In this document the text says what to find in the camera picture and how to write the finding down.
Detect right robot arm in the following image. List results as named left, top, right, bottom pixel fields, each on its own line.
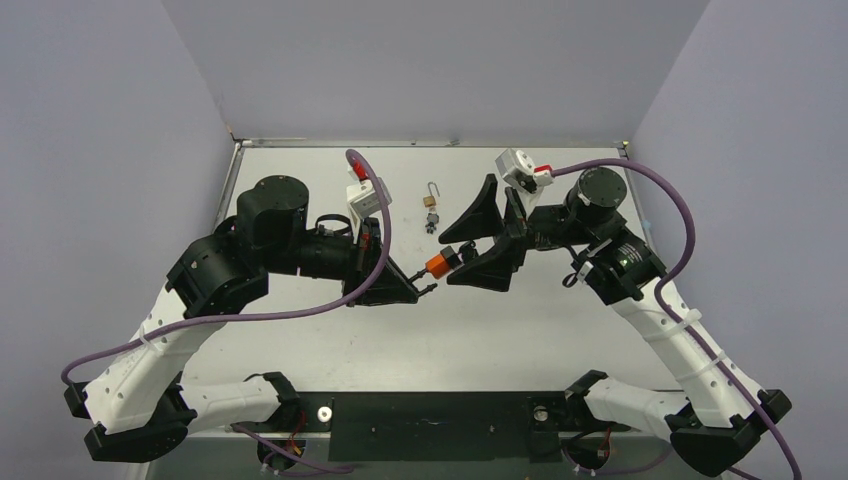
left=439, top=159, right=791, bottom=477

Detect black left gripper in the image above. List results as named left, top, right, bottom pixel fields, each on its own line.
left=264, top=215, right=420, bottom=307

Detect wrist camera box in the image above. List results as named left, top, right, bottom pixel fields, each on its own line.
left=495, top=148, right=554, bottom=194
left=346, top=180, right=381, bottom=232

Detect orange padlock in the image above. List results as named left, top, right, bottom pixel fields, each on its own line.
left=409, top=246, right=463, bottom=298

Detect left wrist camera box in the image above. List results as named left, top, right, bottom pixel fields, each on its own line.
left=346, top=180, right=381, bottom=232

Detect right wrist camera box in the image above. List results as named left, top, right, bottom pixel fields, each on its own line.
left=495, top=148, right=554, bottom=194

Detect brass padlock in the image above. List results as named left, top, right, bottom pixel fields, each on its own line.
left=423, top=182, right=440, bottom=209

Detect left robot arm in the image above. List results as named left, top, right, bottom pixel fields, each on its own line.
left=64, top=176, right=420, bottom=463

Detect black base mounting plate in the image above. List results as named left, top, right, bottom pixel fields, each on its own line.
left=261, top=391, right=604, bottom=463

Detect black keys of orange padlock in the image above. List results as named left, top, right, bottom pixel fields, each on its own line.
left=458, top=240, right=479, bottom=264

